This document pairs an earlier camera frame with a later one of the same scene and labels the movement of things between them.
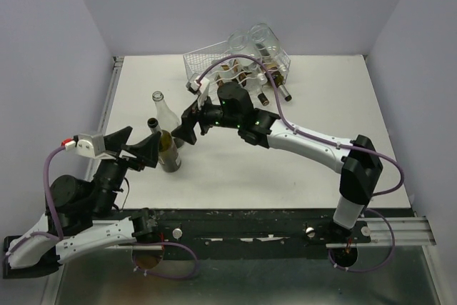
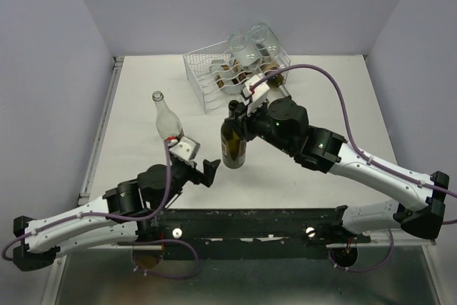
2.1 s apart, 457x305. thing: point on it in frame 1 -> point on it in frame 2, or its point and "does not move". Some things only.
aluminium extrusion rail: x=408 y=231 does not move
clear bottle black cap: x=255 y=82 -> x=239 y=78
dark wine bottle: x=169 y=158 -> x=234 y=151
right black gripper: x=191 y=116 -> x=241 y=121
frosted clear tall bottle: x=166 y=119 does not move
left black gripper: x=146 y=151 -> x=206 y=178
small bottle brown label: x=226 y=70 does not move
